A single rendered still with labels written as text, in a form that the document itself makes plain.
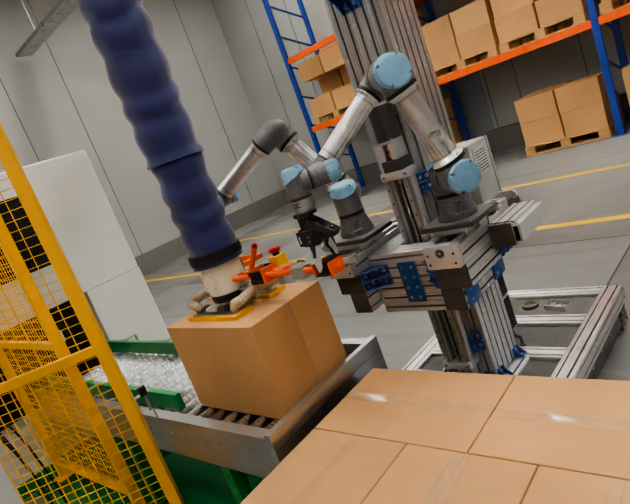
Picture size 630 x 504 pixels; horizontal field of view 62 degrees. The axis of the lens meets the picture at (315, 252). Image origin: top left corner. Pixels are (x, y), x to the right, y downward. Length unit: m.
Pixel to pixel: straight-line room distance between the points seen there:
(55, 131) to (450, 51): 7.34
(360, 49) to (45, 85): 9.79
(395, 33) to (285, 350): 1.29
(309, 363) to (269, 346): 0.22
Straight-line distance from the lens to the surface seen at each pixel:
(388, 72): 1.78
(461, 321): 2.38
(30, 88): 11.56
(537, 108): 8.91
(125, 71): 2.16
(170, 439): 2.57
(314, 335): 2.15
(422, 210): 2.20
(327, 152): 1.89
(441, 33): 9.35
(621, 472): 1.51
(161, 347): 3.50
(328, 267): 1.76
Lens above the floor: 1.52
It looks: 12 degrees down
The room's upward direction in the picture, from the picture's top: 21 degrees counter-clockwise
